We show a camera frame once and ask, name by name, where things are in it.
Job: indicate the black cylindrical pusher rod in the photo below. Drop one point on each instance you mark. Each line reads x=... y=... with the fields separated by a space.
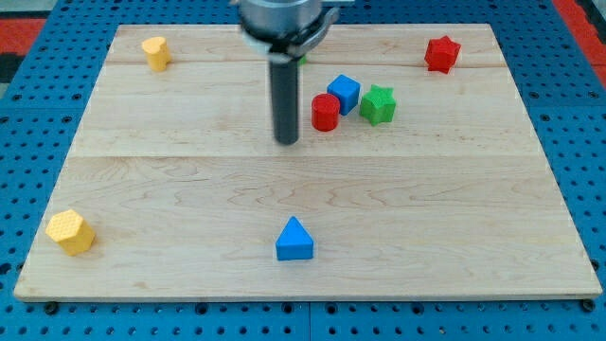
x=283 y=80

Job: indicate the yellow hexagon block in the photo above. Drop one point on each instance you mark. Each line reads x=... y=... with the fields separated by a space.
x=70 y=232

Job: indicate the red cylinder block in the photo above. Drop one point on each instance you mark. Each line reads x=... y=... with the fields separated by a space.
x=325 y=112

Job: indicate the blue cube block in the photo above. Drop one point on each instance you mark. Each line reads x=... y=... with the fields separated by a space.
x=347 y=90

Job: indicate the green star block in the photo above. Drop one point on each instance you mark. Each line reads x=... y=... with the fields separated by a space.
x=378 y=105

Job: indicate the yellow heart block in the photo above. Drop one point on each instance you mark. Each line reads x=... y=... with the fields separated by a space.
x=157 y=53

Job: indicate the red star block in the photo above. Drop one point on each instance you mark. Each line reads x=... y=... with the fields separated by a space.
x=441 y=54

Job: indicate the wooden board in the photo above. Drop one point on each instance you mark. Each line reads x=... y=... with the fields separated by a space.
x=180 y=177

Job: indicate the blue triangle block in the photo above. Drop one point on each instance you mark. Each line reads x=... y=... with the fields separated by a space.
x=294 y=242

